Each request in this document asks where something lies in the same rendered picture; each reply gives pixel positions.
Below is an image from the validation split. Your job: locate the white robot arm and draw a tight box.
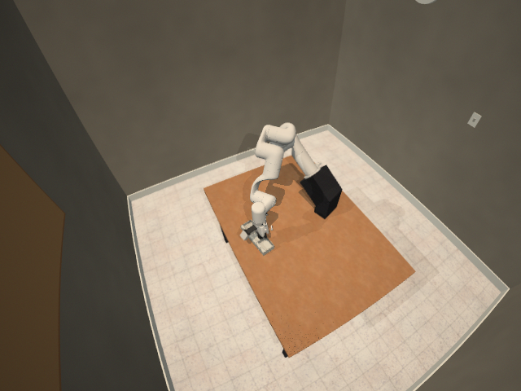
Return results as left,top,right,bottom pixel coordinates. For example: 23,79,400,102
240,123,321,240

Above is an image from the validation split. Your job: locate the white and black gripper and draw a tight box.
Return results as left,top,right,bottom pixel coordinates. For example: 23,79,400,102
256,223,269,239

